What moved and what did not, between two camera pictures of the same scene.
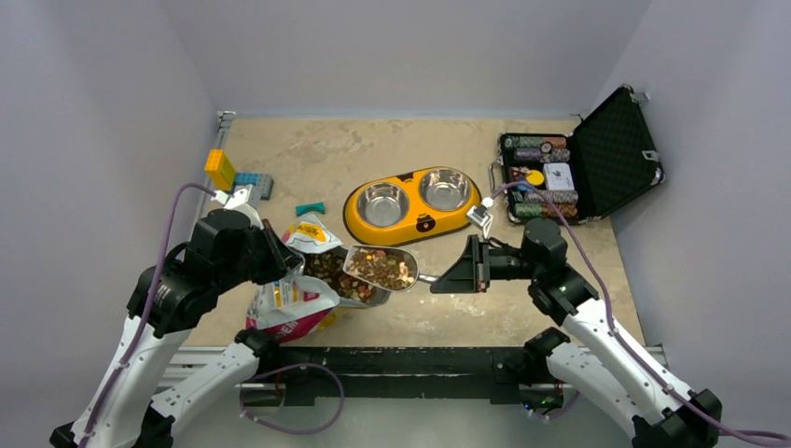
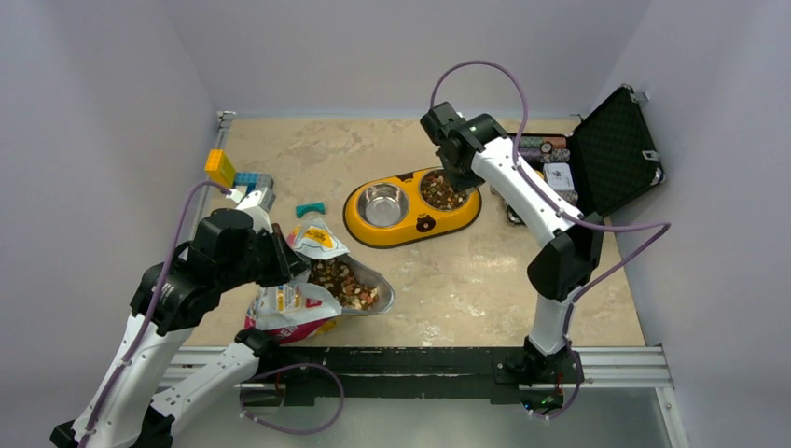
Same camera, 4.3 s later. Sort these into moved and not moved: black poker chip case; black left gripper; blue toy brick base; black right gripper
Moved: black right gripper
Not moved: blue toy brick base; black left gripper; black poker chip case
